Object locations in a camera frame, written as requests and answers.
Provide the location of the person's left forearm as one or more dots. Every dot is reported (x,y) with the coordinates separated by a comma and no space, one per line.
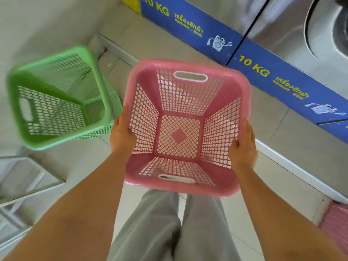
(78,212)

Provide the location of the yellow machine panel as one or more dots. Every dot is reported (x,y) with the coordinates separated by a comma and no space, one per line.
(130,4)

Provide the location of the person's grey trousers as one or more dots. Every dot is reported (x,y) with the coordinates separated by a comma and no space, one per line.
(168,231)

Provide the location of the white metal rack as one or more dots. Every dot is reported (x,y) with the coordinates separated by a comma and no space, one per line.
(24,182)

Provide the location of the person's right forearm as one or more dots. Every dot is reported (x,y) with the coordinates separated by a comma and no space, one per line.
(274,220)

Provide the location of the steel washing machine blue panel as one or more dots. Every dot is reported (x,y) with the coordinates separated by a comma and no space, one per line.
(190,27)
(337,131)
(288,51)

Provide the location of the pink plastic laundry basket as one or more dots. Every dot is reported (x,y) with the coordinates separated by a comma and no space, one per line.
(337,228)
(178,135)

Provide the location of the person's left thumb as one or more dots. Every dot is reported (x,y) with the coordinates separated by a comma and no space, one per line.
(132,137)

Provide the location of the person's left hand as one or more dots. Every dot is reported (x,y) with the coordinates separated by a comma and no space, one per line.
(121,139)

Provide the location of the person's right hand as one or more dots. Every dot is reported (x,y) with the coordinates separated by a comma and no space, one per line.
(244,154)

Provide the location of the person's right thumb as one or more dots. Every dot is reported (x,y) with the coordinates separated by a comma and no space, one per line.
(233,145)

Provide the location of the green plastic laundry basket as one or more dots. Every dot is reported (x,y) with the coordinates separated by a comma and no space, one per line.
(54,105)

